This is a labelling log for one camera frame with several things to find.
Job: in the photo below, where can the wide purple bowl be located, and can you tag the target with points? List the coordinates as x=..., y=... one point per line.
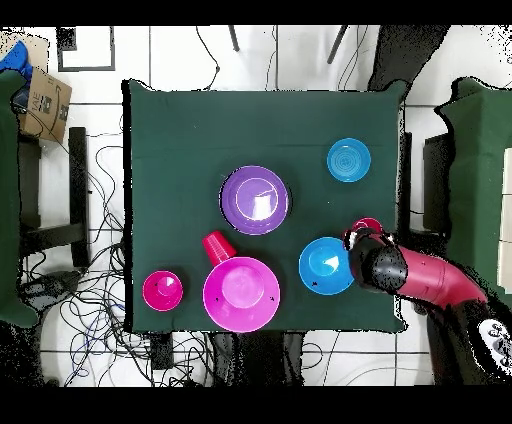
x=252, y=204

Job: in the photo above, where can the red cup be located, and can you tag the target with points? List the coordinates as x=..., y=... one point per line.
x=218, y=246

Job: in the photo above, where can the large pink bowl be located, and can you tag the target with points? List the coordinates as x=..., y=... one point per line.
x=240, y=294

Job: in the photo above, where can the deep blue bowl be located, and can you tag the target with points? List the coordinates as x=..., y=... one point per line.
x=324, y=268

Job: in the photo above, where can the flat-bottomed blue bowl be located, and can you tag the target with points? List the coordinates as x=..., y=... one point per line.
x=348, y=160

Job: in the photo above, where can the ribbed pink-red cup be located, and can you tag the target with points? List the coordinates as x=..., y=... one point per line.
x=368, y=224

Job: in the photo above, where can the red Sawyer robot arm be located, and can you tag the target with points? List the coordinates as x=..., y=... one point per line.
x=424, y=276

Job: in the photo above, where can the dark green table cloth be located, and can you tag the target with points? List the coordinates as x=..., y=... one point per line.
x=180, y=140

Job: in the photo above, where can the small crimson bowl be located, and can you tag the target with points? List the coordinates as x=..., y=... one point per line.
x=162, y=292

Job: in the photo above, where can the black tripod leg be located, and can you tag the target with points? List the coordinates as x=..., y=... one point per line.
x=337, y=44
x=234, y=39

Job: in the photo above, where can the black wooden bench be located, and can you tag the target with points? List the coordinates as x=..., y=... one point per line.
x=78, y=196

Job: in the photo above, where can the grey black equipment base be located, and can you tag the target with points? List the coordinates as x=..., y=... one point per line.
x=54, y=284

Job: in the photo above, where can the person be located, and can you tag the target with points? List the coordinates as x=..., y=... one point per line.
x=404, y=56

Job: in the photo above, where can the green cloth covered table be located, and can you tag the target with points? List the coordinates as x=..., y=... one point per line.
x=480, y=180
x=8, y=200

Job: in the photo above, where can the cardboard box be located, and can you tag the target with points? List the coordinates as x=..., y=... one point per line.
x=44, y=106

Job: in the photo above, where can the white box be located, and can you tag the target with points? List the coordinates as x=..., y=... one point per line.
x=506, y=220

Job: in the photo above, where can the blue bag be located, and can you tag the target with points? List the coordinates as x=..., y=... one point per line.
x=16, y=60

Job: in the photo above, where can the black square floor frame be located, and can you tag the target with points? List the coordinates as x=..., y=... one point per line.
x=113, y=48

